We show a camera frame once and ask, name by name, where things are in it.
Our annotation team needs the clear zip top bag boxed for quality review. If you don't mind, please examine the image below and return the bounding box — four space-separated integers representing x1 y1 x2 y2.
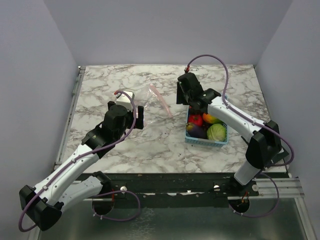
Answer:
134 84 173 126

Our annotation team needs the green orange mango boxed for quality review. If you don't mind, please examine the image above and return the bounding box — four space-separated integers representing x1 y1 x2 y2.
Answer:
202 113 222 125

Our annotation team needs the round purple eggplant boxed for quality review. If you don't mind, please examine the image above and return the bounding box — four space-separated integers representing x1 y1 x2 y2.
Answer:
185 122 207 139

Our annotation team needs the green cabbage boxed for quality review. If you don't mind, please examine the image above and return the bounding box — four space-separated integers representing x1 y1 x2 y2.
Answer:
206 123 227 142

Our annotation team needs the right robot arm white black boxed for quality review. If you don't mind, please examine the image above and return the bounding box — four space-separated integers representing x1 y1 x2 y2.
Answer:
176 72 282 196

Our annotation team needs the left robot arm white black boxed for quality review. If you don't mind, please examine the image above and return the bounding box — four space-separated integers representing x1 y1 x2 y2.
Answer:
19 101 144 231

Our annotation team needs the red tomato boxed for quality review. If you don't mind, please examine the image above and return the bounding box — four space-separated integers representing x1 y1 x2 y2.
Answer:
187 114 203 127

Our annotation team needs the light blue plastic basket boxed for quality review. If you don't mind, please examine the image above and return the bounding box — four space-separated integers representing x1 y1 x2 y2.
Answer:
184 106 229 148

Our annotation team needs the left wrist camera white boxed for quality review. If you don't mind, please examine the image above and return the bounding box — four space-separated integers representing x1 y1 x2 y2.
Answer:
115 90 135 112

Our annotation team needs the black mounting rail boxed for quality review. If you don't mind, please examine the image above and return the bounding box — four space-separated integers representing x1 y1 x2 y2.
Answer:
96 172 258 208

